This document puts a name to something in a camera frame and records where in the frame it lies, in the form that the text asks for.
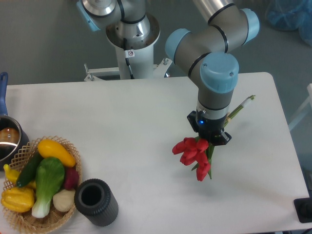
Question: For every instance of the dark green cucumber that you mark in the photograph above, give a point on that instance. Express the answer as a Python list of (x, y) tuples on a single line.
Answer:
[(28, 172)]

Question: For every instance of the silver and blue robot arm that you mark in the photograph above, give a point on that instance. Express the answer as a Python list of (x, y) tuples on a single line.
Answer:
[(204, 57)]

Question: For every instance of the yellow bell pepper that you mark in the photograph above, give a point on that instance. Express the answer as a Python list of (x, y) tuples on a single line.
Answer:
[(18, 199)]

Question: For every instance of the beige onion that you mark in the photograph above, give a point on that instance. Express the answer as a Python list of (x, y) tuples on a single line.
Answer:
[(64, 200)]

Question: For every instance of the green bok choy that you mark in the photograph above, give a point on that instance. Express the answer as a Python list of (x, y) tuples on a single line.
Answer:
[(49, 179)]

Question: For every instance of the blue plastic bag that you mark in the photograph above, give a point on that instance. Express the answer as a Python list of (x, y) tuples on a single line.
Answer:
[(291, 15)]

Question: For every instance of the black device at edge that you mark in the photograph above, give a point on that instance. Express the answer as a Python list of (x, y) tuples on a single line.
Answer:
[(303, 207)]

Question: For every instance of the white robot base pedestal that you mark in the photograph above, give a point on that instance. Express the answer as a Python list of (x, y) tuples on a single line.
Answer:
[(134, 47)]

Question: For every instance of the blue handled saucepan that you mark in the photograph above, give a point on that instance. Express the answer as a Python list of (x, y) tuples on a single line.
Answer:
[(12, 136)]

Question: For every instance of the long yellow squash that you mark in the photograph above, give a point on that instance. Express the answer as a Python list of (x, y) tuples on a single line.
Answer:
[(50, 148)]

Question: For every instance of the small yellow gourd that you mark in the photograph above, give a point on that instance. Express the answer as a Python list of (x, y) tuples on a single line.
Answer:
[(11, 174)]

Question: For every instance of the white frame at right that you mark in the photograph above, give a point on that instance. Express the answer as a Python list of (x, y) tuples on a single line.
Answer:
[(302, 110)]

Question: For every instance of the woven wicker basket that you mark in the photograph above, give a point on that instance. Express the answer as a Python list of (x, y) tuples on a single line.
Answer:
[(25, 223)]

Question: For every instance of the dark grey ribbed vase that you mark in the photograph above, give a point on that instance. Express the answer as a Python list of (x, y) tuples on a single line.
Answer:
[(95, 200)]

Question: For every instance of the dark red radish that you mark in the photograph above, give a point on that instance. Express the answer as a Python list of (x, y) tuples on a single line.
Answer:
[(71, 178)]

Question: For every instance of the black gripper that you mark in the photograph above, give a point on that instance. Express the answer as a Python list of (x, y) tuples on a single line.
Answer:
[(211, 130)]

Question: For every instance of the red tulip bouquet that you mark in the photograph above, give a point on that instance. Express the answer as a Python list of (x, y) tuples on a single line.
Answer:
[(196, 149)]

